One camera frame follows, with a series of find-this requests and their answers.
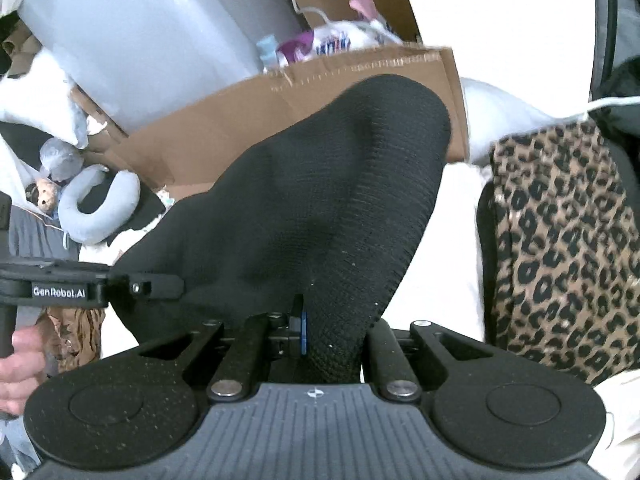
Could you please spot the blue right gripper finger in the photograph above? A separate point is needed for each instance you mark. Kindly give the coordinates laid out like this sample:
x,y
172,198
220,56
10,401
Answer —
x,y
299,326

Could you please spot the black bear-pattern shorts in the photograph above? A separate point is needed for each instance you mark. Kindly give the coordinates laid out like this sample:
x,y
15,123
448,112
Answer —
x,y
327,214

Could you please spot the person's left hand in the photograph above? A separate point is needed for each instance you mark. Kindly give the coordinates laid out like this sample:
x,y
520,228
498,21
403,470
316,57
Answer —
x,y
25,369

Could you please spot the grey-blue blanket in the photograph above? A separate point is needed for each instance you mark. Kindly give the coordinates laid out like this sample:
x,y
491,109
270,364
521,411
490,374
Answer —
x,y
32,236

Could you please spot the brown crumpled garment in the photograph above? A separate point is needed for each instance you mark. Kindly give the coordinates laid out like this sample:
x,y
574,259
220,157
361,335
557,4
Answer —
x,y
76,338

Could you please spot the small plush bear toy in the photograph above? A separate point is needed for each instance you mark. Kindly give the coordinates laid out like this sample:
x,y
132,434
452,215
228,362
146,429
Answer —
x,y
44,194

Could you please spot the clear plastic bag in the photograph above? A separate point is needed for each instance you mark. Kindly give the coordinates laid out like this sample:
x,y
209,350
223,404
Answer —
x,y
60,161

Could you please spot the cream bear print duvet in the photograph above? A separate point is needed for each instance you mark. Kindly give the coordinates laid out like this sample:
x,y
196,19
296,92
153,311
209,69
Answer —
x,y
443,281

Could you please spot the white pillow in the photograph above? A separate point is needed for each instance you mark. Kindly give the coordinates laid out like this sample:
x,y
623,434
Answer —
x,y
42,99

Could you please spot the brown cardboard box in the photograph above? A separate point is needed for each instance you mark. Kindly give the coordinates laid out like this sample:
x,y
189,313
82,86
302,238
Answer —
x,y
183,85

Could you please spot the leopard print garment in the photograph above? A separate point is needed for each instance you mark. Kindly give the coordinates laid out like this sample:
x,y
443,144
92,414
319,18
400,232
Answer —
x,y
560,249

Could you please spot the blue detergent bottle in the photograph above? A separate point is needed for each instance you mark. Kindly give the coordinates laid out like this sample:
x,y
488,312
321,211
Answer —
x,y
267,48

